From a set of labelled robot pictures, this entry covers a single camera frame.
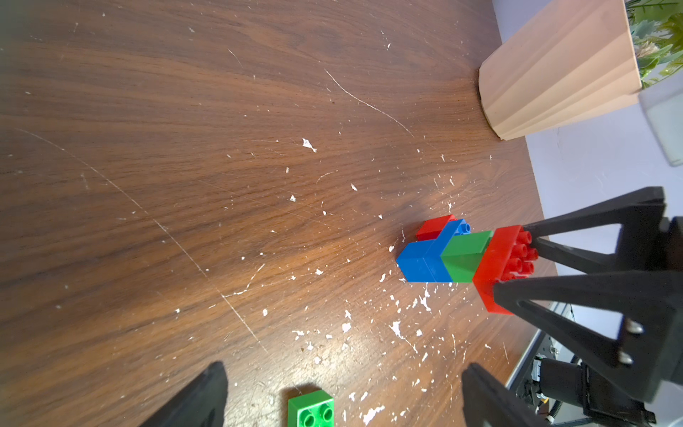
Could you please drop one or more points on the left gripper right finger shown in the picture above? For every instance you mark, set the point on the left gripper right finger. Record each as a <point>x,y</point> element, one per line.
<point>488,403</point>

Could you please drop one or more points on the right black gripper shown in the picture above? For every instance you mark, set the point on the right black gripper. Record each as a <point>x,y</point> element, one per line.
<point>627,326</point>

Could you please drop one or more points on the blue long lego brick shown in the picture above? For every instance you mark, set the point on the blue long lego brick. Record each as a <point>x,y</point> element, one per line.
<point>452,229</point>

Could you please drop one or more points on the blue small lego brick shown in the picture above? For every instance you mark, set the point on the blue small lego brick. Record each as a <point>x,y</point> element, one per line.
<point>420,262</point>

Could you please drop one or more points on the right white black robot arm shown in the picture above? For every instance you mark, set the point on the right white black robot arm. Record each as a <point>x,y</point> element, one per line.
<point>581,385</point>

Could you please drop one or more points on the red small lego brick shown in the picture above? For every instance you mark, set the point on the red small lego brick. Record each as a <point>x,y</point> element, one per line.
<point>432,228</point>

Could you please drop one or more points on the green white artificial flowers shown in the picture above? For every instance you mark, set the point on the green white artificial flowers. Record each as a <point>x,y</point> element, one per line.
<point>656,31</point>

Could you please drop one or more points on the red long lego brick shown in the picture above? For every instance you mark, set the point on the red long lego brick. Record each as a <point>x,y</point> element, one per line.
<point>509,256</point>

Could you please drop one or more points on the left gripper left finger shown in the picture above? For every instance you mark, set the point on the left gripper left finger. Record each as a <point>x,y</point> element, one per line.
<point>202,402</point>

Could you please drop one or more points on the aluminium front rail frame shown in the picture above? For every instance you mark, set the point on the aluminium front rail frame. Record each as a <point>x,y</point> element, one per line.
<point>525,380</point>

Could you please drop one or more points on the green small lego brick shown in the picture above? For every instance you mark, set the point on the green small lego brick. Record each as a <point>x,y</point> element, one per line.
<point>315,409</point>
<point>463,255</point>

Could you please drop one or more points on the beige ribbed flower pot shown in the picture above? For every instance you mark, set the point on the beige ribbed flower pot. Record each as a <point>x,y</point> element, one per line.
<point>573,61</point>

